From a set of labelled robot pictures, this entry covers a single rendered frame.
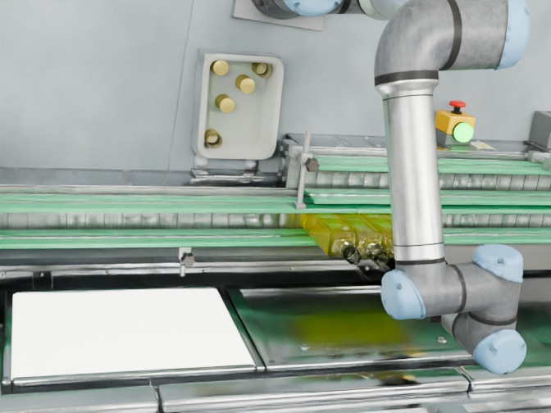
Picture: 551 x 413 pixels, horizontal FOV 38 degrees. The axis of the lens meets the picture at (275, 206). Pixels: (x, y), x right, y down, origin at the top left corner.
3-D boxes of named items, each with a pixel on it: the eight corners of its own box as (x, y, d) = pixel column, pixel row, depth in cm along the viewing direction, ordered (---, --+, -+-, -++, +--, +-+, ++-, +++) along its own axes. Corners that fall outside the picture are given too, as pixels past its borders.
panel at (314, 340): (5, 303, 156) (0, 398, 126) (5, 289, 155) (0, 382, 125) (421, 291, 183) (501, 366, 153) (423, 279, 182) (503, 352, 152)
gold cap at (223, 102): (216, 93, 176) (220, 97, 172) (231, 94, 177) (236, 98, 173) (214, 108, 177) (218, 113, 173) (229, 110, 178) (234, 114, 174)
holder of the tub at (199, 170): (188, 170, 182) (195, 179, 175) (197, 47, 173) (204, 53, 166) (261, 170, 187) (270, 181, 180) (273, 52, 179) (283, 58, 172)
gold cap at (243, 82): (235, 74, 176) (240, 77, 172) (251, 74, 177) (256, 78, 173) (234, 89, 177) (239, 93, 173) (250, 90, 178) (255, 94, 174)
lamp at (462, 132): (450, 140, 190) (457, 143, 187) (453, 121, 189) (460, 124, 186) (467, 140, 192) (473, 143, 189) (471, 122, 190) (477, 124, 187)
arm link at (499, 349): (534, 328, 123) (526, 376, 126) (496, 297, 133) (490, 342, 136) (488, 334, 121) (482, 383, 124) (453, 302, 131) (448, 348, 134)
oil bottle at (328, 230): (298, 224, 180) (331, 262, 161) (301, 201, 178) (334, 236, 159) (321, 224, 182) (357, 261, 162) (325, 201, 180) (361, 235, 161)
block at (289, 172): (274, 179, 182) (283, 188, 175) (278, 138, 179) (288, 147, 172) (289, 179, 183) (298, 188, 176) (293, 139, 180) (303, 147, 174)
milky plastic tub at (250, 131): (189, 147, 180) (197, 158, 172) (197, 47, 173) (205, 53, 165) (264, 149, 185) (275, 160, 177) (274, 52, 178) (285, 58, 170)
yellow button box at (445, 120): (430, 137, 197) (444, 144, 190) (435, 106, 195) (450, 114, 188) (456, 138, 199) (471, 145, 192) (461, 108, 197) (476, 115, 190)
